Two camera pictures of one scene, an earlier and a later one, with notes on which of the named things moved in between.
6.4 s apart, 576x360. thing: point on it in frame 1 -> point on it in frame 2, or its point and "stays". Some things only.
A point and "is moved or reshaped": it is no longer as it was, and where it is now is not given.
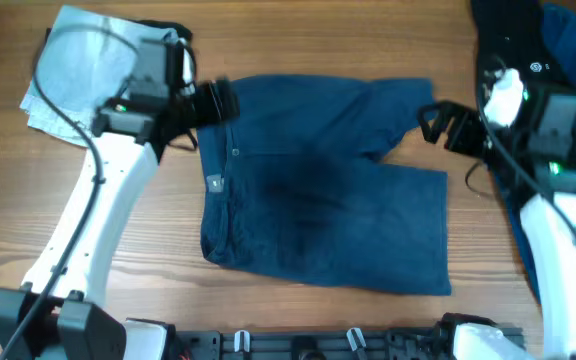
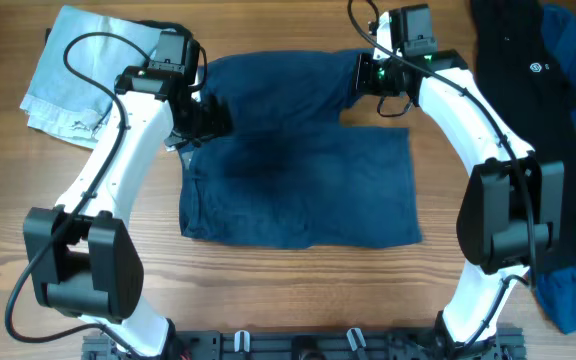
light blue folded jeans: [84, 61] stays
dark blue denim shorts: [295, 188] is moved or reshaped
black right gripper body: [458, 132] -> [363, 73]
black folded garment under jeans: [182, 31] stays
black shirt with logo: [512, 34] stays
